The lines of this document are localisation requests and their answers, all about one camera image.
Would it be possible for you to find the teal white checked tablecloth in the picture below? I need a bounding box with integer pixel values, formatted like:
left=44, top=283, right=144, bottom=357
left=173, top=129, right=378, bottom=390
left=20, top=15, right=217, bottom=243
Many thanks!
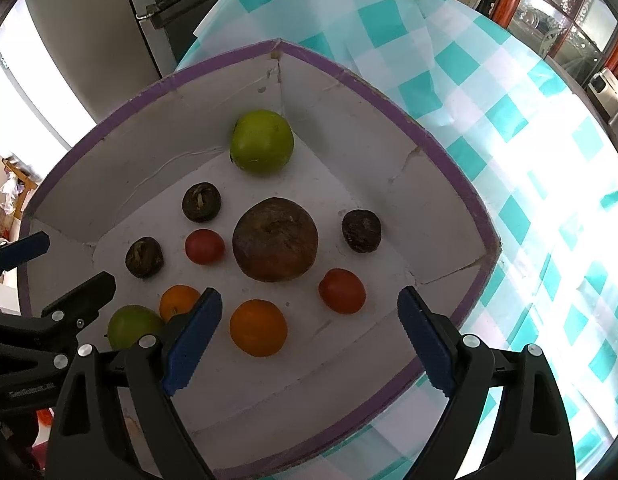
left=176, top=0, right=618, bottom=480

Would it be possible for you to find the large orange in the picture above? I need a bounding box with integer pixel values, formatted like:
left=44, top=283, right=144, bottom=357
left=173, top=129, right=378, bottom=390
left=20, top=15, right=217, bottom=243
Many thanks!
left=229, top=299, right=288, bottom=358

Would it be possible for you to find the wooden glass display cabinet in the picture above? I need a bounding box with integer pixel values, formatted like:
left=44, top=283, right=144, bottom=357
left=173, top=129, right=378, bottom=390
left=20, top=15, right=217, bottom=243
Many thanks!
left=489, top=0, right=618, bottom=86

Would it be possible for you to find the dark brown wrinkled fruit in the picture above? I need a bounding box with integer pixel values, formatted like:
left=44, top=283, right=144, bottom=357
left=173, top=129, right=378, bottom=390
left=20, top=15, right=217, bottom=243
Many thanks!
left=341, top=209, right=382, bottom=253
left=125, top=236, right=165, bottom=279
left=182, top=182, right=222, bottom=223

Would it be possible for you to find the white kitchen appliance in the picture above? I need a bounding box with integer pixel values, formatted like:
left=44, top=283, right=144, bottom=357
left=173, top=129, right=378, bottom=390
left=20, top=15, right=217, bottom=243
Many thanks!
left=588, top=70, right=618, bottom=113

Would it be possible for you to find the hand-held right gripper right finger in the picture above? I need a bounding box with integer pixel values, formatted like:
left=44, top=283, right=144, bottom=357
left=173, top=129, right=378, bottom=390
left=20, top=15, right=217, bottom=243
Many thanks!
left=397, top=285, right=576, bottom=480

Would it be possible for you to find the large brown rotten fruit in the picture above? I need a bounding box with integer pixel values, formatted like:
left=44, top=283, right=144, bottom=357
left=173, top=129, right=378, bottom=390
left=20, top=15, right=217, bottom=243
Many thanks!
left=232, top=198, right=320, bottom=283

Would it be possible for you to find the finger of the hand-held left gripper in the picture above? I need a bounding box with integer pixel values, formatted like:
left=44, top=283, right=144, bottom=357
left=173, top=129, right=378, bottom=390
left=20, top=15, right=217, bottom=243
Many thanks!
left=40, top=271, right=118, bottom=337
left=0, top=232, right=51, bottom=286

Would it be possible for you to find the small orange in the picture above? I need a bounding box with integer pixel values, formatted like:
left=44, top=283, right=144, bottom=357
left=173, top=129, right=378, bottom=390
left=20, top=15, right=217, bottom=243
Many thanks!
left=159, top=285, right=202, bottom=323

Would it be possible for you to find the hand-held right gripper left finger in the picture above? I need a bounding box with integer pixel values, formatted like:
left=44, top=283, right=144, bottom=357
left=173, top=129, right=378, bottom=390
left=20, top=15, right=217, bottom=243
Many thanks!
left=46, top=287, right=223, bottom=480

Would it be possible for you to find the white box with purple rim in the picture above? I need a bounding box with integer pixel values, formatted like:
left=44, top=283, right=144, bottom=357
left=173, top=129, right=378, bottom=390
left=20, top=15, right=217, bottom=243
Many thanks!
left=19, top=39, right=503, bottom=479

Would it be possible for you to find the green apple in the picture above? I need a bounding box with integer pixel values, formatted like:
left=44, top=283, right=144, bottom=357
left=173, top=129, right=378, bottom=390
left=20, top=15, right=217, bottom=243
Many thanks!
left=230, top=110, right=295, bottom=177
left=107, top=305, right=165, bottom=352

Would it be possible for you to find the red tomato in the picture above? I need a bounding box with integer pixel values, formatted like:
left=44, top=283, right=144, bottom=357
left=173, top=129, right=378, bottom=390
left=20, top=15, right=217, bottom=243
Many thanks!
left=318, top=268, right=366, bottom=315
left=185, top=229, right=226, bottom=266

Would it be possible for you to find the wooden rack with bags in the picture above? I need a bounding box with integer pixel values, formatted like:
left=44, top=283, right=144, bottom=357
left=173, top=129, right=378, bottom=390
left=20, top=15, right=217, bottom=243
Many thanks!
left=0, top=156, right=40, bottom=223

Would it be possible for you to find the grey black refrigerator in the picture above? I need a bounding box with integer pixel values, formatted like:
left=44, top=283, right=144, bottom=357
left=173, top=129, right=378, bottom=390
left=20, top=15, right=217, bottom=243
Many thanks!
left=26, top=0, right=264, bottom=126

